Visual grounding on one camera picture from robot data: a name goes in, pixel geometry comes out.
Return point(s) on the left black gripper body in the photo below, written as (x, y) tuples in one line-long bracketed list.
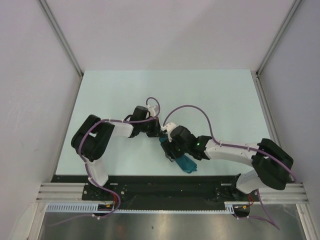
[(150, 127)]

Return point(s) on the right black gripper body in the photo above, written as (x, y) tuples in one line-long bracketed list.
[(177, 149)]

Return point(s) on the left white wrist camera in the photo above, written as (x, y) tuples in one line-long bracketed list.
[(153, 110)]

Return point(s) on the right aluminium corner post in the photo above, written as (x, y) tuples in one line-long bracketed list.
[(296, 4)]

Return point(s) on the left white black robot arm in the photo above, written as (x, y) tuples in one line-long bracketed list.
[(91, 139)]

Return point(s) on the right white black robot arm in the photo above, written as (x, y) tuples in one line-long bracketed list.
[(270, 163)]

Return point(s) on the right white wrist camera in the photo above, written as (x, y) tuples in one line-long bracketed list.
[(168, 128)]

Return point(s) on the teal cloth napkin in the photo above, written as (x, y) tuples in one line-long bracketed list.
[(184, 162)]

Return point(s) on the white slotted cable duct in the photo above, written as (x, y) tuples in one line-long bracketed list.
[(102, 208)]

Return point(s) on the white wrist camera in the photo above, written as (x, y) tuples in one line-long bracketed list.
[(153, 110), (168, 128)]

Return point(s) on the aluminium corner post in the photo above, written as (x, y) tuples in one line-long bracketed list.
[(57, 30), (296, 4)]

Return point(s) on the left aluminium corner post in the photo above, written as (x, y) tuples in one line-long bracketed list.
[(57, 30)]

